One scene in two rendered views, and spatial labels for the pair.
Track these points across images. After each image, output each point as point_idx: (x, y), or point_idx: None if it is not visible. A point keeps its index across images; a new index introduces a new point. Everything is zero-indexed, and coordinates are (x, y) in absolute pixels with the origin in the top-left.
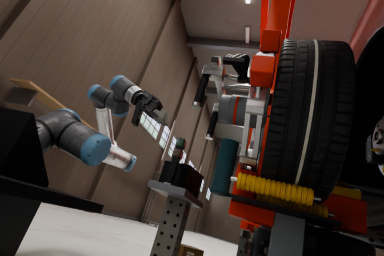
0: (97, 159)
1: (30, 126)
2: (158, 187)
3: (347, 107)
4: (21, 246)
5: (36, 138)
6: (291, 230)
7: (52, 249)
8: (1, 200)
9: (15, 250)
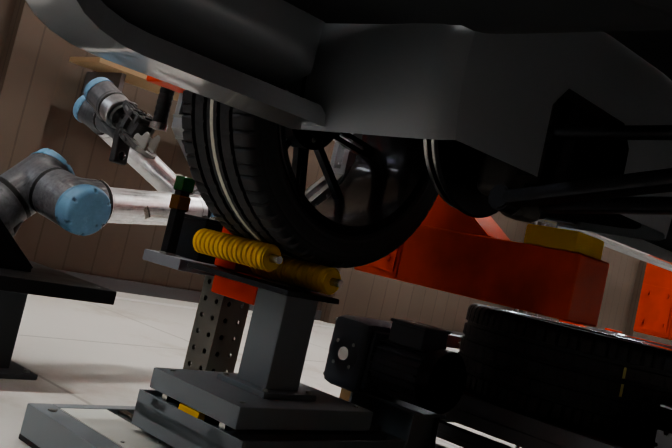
0: (87, 224)
1: None
2: (153, 259)
3: (240, 123)
4: (58, 358)
5: None
6: (271, 308)
7: (109, 366)
8: None
9: (9, 352)
